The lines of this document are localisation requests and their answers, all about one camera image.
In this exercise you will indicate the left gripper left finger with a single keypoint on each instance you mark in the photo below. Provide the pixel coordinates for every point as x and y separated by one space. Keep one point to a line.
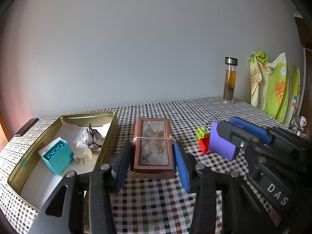
119 167

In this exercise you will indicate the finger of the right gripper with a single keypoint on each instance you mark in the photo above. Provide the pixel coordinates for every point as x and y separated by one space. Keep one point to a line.
224 139
252 128

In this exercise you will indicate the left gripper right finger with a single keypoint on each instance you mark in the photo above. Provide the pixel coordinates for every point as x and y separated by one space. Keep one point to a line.
186 163

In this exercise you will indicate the red toy building block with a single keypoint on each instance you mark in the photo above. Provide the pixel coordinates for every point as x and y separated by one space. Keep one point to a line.
204 145

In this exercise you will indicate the brown framed picture box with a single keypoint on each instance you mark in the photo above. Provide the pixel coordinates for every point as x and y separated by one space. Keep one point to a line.
153 156

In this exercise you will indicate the patterned foil wrapper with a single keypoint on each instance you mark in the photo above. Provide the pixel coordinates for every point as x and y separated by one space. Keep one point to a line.
92 138

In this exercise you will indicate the teal toy building block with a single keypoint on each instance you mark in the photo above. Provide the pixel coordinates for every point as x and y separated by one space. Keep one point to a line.
58 156

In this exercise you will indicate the lime green toy block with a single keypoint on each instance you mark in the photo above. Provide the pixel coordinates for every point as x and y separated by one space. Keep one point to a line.
203 132

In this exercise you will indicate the white power adapter plug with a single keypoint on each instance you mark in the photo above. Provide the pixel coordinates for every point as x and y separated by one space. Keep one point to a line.
82 153

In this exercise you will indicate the white mug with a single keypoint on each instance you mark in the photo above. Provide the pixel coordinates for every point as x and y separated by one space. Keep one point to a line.
302 121

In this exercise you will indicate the green cartoon blanket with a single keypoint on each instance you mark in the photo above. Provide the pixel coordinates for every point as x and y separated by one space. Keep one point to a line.
275 86

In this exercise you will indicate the glass tea bottle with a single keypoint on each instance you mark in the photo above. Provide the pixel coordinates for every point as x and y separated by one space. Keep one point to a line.
230 79

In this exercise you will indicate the gold metal tin box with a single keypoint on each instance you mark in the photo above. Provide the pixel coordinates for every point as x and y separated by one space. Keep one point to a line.
33 181

